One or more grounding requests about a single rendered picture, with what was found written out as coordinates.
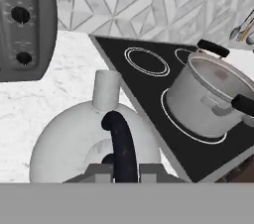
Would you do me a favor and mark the grey toaster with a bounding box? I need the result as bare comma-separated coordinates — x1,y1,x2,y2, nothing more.
0,0,60,83

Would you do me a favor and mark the white kettle with black handle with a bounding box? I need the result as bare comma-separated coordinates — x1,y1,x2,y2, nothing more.
29,68,181,184

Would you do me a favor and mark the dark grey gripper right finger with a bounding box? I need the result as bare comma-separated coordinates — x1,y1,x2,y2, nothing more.
138,163,187,184

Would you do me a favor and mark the grey hanging ladle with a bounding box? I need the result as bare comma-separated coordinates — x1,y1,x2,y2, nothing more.
245,31,254,46

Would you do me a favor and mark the black glass hob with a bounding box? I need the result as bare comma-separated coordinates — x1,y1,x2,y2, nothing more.
88,34,254,183

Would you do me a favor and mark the wooden hanging spoon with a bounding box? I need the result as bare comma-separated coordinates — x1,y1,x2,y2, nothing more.
236,19,254,43

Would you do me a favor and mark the black toaster knob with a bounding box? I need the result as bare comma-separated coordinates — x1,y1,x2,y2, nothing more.
10,5,32,26
15,51,34,67

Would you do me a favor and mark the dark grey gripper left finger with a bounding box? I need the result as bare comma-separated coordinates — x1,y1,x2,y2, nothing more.
63,163,115,184

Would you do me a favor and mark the silver pot with black handles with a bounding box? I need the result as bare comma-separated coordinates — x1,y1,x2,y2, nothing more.
165,38,254,140

